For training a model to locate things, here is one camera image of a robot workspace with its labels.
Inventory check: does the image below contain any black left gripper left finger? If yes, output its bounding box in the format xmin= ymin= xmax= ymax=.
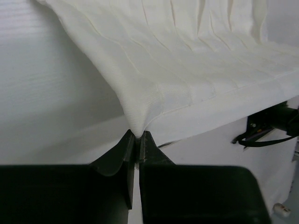
xmin=0 ymin=131 xmax=135 ymax=224

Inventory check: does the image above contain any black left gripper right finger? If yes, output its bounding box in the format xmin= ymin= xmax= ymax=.
xmin=139 ymin=131 xmax=271 ymax=224

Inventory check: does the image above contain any white pleated skirt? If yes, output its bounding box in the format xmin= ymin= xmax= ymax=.
xmin=41 ymin=0 xmax=299 ymax=144

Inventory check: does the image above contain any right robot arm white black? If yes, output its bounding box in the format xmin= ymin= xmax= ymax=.
xmin=267 ymin=102 xmax=299 ymax=137

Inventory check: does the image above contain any black base cable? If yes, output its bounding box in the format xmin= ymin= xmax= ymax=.
xmin=231 ymin=134 xmax=297 ymax=152

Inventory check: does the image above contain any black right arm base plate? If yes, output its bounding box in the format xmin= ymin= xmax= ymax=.
xmin=245 ymin=112 xmax=274 ymax=142

